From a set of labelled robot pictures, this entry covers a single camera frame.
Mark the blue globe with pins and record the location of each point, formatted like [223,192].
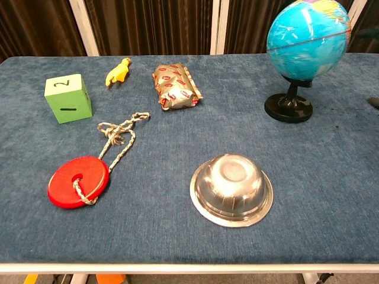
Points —
[308,44]

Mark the silver red-printed snack packet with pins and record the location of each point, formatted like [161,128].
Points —
[176,87]

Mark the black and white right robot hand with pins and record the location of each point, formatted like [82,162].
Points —
[373,102]

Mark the green numbered cube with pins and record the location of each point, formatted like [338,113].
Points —
[69,102]

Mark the upturned stainless steel bowl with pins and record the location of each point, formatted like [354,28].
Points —
[231,189]

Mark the white partition frame post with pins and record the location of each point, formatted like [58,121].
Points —
[219,26]
[84,28]
[356,7]

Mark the blue fabric table mat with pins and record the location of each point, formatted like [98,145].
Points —
[165,142]

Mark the brown pleated curtain panel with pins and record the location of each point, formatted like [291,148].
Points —
[151,26]
[35,26]
[248,23]
[371,14]

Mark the yellow rubber chicken toy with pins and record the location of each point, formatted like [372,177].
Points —
[118,74]

